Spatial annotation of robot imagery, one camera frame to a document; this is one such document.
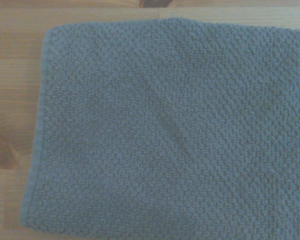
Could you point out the blue-grey terry towel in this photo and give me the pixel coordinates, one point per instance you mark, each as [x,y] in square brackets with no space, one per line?
[165,130]

